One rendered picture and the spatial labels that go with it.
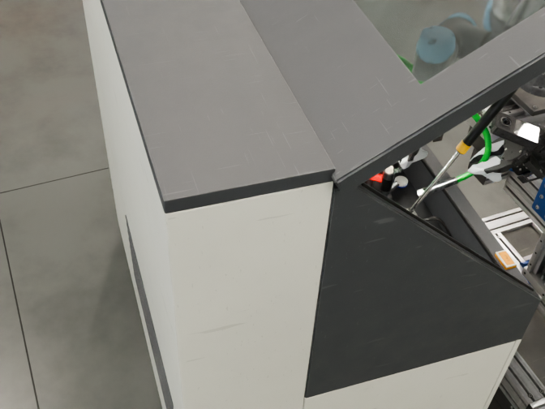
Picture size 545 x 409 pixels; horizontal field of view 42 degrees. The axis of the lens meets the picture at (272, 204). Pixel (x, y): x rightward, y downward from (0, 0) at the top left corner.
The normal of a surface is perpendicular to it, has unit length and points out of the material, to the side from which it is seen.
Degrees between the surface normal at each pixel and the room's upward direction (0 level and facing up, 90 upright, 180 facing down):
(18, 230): 0
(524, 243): 0
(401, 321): 90
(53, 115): 0
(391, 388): 90
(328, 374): 90
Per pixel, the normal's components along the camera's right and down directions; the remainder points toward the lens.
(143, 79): 0.04, -0.71
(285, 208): 0.31, 0.68
